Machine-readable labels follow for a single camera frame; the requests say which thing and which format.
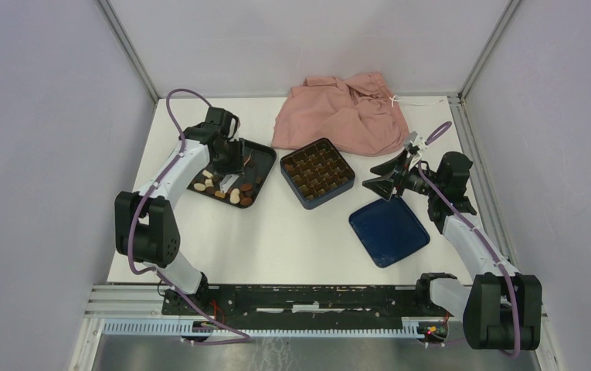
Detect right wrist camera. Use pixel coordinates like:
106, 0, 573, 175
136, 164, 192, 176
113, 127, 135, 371
404, 131, 426, 155

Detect white drawstring cord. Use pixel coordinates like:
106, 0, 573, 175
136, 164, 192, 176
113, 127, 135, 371
389, 95, 446, 108

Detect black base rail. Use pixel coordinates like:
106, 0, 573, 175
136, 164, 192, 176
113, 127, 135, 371
161, 284, 460, 332

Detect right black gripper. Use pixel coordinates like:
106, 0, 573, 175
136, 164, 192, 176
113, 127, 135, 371
362, 148, 443, 202

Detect black chocolate tray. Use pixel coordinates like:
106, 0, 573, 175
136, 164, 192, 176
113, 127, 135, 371
184, 122, 277, 209

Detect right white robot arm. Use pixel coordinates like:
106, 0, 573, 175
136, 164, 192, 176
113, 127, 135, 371
362, 151, 542, 356

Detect blue box lid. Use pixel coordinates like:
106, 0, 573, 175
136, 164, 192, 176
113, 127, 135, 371
348, 198, 430, 268

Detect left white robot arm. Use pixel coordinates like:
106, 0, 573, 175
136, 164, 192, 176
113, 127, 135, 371
114, 107, 244, 315

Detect silver metal tongs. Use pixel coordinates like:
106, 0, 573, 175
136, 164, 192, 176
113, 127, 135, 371
219, 150, 256, 195

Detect blue chocolate box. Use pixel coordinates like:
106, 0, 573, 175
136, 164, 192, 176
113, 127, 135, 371
280, 138, 355, 210

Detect pink cloth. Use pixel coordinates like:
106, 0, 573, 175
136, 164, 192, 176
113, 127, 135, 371
271, 72, 410, 157

